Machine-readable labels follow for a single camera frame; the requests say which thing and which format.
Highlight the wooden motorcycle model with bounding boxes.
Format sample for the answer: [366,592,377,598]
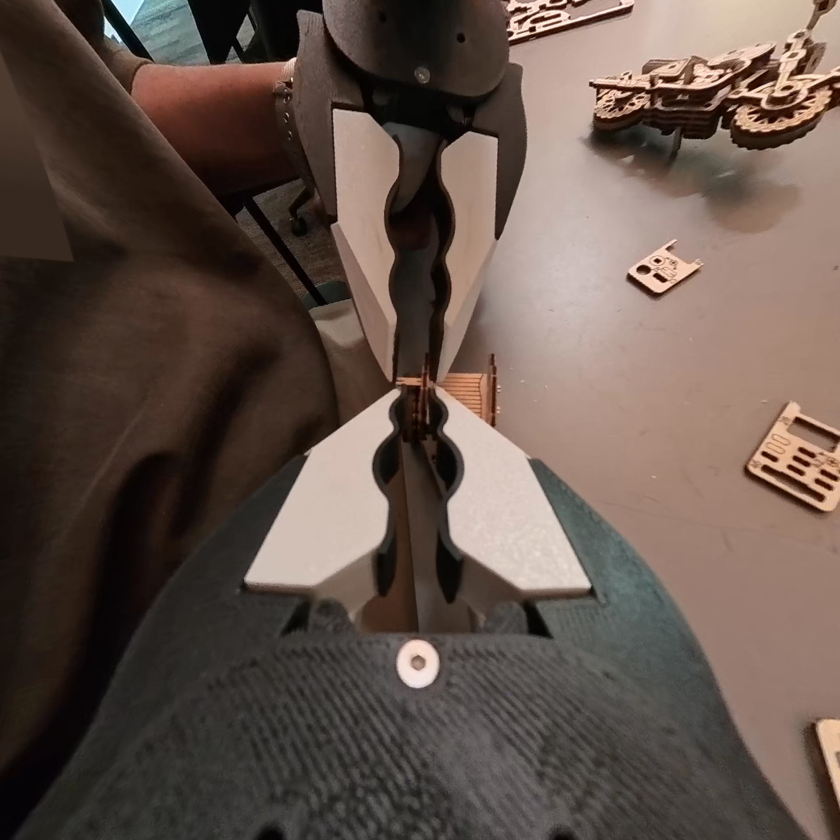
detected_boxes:
[589,0,840,155]

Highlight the small round-hole wooden sheet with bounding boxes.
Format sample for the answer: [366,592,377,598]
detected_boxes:
[626,239,705,298]

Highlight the wooden sheet curved cutouts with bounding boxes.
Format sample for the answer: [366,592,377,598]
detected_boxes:
[505,0,636,46]

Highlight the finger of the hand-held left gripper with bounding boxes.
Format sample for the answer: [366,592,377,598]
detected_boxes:
[428,126,503,383]
[331,104,406,385]

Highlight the small slotted wooden sheet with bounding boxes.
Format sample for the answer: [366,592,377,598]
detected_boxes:
[745,402,840,513]

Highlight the small wooden gear assembly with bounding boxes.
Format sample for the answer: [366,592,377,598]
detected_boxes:
[395,354,439,447]

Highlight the wooden trunk model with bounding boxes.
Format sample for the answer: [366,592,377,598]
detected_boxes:
[434,354,503,427]

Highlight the person's left forearm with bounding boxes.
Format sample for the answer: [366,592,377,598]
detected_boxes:
[131,59,296,194]

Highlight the beige perforated watch strap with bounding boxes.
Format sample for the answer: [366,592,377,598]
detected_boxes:
[272,58,312,178]

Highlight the person's brown shirt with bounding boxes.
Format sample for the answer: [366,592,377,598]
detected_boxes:
[0,0,342,788]

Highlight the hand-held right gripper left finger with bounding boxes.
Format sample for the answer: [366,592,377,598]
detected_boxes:
[243,387,411,618]

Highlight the person's left hand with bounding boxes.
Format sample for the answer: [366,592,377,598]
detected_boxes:
[394,205,437,253]

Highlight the large wooden gear-hole sheet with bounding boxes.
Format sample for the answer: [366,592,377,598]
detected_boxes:
[814,718,840,788]

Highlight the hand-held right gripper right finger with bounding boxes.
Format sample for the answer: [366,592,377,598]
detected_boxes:
[427,387,595,618]

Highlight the black chair base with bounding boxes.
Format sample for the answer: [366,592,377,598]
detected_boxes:
[226,177,336,309]

